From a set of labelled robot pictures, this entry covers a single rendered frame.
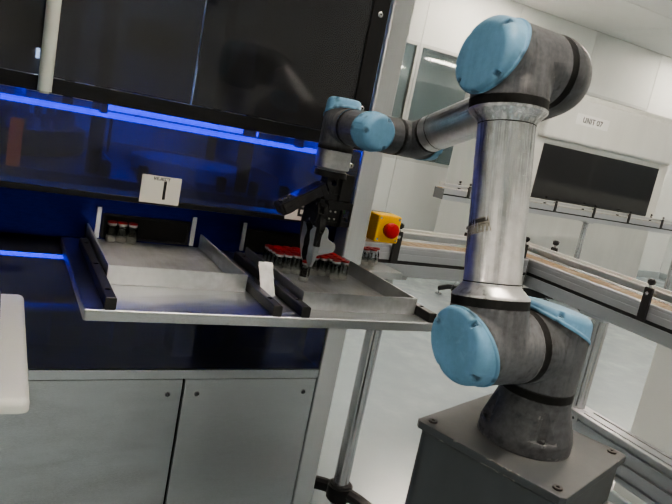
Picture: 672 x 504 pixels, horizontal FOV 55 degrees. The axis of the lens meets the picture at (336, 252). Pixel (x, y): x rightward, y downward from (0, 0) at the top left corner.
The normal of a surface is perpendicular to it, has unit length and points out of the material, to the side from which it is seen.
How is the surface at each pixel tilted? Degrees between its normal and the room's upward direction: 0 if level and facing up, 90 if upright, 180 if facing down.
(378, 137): 90
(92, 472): 90
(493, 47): 83
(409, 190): 90
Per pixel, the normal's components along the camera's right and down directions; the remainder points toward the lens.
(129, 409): 0.44, 0.26
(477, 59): -0.83, -0.20
